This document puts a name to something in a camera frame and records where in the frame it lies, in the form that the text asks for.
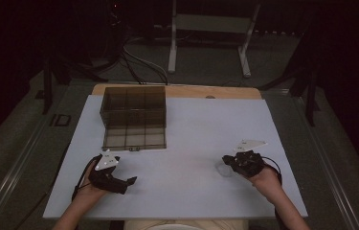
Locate person's left hand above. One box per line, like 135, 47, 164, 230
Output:
78, 159, 106, 200

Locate black floor cables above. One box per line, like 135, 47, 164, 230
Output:
120, 51, 146, 85

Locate person's right hand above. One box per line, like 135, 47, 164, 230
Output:
247, 166, 282, 200

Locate grey metal rail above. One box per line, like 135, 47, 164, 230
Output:
290, 92, 359, 230
0, 92, 71, 230

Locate person's beige clothing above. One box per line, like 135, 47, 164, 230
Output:
123, 218, 250, 230

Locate black metal stand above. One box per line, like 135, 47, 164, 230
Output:
258, 60, 321, 127
41, 54, 108, 116

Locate clear plastic ring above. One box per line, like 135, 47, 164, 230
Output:
214, 161, 233, 177

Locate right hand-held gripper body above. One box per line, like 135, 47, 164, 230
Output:
231, 139, 268, 178

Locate white metal stand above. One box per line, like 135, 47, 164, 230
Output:
168, 0, 261, 79

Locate smoked transparent drawer box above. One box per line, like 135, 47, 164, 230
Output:
100, 85, 168, 130

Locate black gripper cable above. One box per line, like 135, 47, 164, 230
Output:
71, 154, 102, 202
261, 155, 284, 187

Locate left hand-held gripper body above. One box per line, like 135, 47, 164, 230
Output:
87, 149, 128, 196

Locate white floor cable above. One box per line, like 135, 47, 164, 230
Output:
123, 36, 169, 85

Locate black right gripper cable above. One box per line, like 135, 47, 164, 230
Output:
261, 155, 284, 187

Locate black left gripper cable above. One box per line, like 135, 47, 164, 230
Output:
71, 154, 102, 202

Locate white table board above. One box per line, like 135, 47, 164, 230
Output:
42, 94, 309, 220

